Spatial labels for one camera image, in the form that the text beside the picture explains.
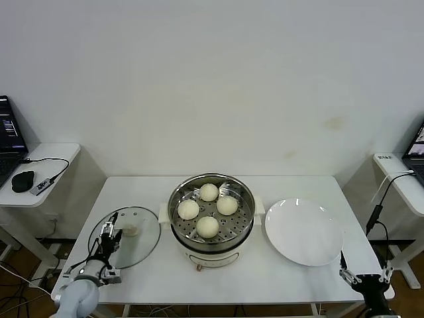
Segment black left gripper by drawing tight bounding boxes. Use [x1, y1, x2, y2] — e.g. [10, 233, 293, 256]
[98, 211, 124, 262]

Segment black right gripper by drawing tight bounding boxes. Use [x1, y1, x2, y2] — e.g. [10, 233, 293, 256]
[338, 250, 395, 311]

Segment round glass pot lid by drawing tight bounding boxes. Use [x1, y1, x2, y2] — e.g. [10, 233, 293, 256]
[87, 206, 162, 270]

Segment white steamed baozi bun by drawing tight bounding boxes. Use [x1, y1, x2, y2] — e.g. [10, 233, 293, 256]
[196, 215, 220, 239]
[177, 199, 201, 220]
[216, 195, 239, 216]
[199, 182, 219, 202]

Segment stainless steel steamer basket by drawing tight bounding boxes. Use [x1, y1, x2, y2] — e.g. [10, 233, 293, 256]
[158, 172, 266, 246]

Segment round white plate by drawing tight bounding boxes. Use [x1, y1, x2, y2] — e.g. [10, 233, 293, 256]
[264, 197, 345, 267]

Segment grey usb hub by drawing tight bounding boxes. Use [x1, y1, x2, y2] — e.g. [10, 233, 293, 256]
[29, 178, 56, 196]

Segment white side table with label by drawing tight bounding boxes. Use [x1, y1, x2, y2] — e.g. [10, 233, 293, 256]
[372, 152, 424, 290]

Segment cream electric cooker base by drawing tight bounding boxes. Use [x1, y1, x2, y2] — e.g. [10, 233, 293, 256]
[170, 225, 254, 273]

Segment white side table with mouse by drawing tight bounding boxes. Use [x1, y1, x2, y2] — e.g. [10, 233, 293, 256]
[0, 142, 81, 288]

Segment black computer mouse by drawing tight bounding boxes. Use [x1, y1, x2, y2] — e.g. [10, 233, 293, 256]
[11, 170, 35, 193]

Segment dark grey open laptop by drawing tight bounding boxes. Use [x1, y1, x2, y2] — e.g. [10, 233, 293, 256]
[402, 121, 424, 185]

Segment black open laptop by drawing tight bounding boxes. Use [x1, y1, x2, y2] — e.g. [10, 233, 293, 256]
[0, 95, 30, 189]

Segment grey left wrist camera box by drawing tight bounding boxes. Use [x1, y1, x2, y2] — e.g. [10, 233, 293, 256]
[101, 266, 123, 285]

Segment black cable with adapter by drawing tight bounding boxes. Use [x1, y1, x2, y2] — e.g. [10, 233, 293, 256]
[366, 170, 415, 272]

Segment white flat cable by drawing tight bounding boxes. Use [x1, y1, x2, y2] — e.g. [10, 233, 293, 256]
[370, 170, 415, 203]

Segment white cables under table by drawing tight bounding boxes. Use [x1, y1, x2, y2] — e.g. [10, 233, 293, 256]
[145, 306, 176, 318]

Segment white floor cable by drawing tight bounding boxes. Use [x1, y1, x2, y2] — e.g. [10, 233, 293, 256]
[0, 263, 52, 294]

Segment black usb hub cable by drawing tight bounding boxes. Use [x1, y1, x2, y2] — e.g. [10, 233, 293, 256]
[22, 156, 70, 183]

